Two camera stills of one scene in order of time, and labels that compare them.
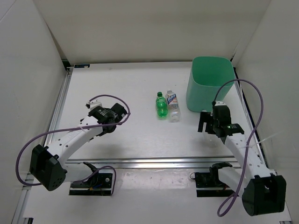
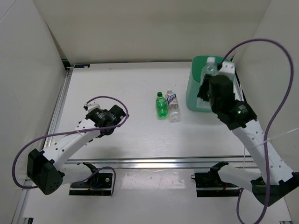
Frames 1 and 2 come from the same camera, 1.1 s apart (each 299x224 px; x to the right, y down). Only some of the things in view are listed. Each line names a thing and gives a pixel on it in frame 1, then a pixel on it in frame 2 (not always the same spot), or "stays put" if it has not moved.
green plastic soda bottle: (161, 105) stays put
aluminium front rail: (159, 163) stays put
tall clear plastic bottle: (211, 140) -> (210, 68)
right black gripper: (205, 117) -> (202, 94)
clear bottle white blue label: (173, 110) stays put
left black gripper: (102, 133) stays put
